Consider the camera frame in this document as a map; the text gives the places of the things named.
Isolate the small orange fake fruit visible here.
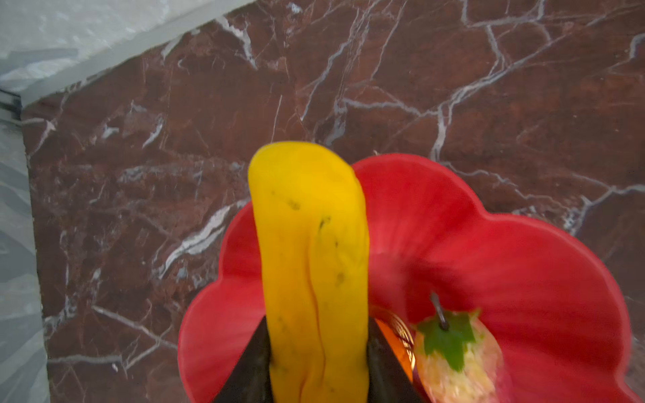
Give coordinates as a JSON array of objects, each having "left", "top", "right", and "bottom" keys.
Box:
[{"left": 376, "top": 317, "right": 416, "bottom": 382}]

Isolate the aluminium frame structure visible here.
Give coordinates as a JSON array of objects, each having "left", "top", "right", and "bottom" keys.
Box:
[{"left": 1, "top": 0, "right": 240, "bottom": 402}]

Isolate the pink fake strawberry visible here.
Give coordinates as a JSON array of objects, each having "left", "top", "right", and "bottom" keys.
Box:
[{"left": 414, "top": 292, "right": 512, "bottom": 402}]

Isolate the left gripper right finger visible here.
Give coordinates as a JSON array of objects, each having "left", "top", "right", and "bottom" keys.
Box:
[{"left": 367, "top": 317, "right": 423, "bottom": 403}]

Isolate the yellow fake banana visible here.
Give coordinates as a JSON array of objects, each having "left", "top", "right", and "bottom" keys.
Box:
[{"left": 249, "top": 142, "right": 370, "bottom": 402}]

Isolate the red flower-shaped fruit bowl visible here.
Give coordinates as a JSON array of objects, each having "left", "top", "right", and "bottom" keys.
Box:
[{"left": 177, "top": 153, "right": 641, "bottom": 403}]

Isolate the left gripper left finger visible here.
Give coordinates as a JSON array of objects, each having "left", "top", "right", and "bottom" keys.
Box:
[{"left": 213, "top": 317, "right": 274, "bottom": 403}]

